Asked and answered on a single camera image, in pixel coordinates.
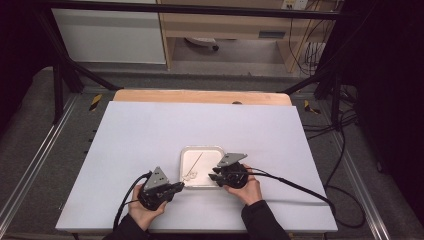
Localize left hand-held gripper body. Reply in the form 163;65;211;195
137;166;175;212

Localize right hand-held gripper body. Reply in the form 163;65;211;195
216;152;250;190

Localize white metal tray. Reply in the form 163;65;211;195
179;145;226;190

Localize wooden skewer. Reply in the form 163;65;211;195
186;152;204;178

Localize person's right hand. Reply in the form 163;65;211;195
223;163;264;207

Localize person's left hand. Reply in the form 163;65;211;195
127;184;168;232

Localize wooden table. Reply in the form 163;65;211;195
112;88;293;107

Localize yellow black tape marker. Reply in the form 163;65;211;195
303;99;322;115
87;93;104;112

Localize office chair base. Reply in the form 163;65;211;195
184;36;221;52

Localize black metal stand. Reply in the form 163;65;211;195
33;9;125;125
281;9;345;132

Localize light wooden desk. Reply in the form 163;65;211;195
155;0;338;73

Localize white cabinet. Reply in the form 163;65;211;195
51;8;167;65

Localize black curtain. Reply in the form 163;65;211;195
342;0;424;216

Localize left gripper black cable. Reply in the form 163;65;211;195
112;170;154;232

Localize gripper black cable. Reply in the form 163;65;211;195
112;170;154;232
245;167;367;230

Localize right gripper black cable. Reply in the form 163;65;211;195
245;167;367;230

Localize black floor cables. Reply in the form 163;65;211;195
301;84;362;142

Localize aluminium floor rail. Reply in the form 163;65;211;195
329;132;392;240
0;94;80;228

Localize hanging black cables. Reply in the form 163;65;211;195
287;0;335;77

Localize black metal frame bar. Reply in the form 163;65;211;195
33;0;344;20

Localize white wall socket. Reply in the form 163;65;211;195
281;0;310;11

